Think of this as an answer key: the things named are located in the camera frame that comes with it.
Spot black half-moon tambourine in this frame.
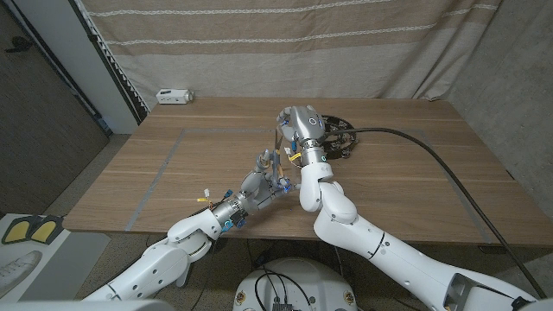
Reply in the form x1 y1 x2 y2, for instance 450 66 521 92
321 114 359 160

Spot grey floor mat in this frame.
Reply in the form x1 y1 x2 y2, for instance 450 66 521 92
19 231 111 301

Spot dark wooden door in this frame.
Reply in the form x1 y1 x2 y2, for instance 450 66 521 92
0 0 110 215

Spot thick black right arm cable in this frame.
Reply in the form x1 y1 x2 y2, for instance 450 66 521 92
327 127 548 299

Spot white shoe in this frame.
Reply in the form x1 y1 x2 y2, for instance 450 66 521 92
0 248 39 295

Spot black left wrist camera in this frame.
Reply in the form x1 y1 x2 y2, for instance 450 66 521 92
222 211 248 232

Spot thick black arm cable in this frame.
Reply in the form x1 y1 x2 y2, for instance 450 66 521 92
185 199 228 219
327 127 548 299

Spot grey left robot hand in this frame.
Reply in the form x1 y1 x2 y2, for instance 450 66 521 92
211 149 300 229

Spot white power box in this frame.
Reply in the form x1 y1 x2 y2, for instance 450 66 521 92
156 88 194 105

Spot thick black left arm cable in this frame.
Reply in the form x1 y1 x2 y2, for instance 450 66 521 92
185 199 228 219

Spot white floor board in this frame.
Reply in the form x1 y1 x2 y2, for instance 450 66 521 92
0 213 70 303

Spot scissors with tan handles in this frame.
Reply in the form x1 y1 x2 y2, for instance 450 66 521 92
272 127 289 187

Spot yellow black foot pedal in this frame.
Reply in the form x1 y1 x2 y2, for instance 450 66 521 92
1 215 35 245
29 215 65 244

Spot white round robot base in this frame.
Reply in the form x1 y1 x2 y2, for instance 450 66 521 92
232 257 359 311

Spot clear tape strip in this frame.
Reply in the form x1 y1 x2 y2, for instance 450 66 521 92
280 129 302 185

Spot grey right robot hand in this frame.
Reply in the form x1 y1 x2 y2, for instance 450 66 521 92
276 104 328 168

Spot black cable on base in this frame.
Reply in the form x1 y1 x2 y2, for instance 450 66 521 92
254 266 315 311

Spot black door handle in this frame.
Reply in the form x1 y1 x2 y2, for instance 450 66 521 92
4 36 32 54

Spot beige striped curtain backdrop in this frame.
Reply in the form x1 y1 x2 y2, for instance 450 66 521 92
79 0 505 111

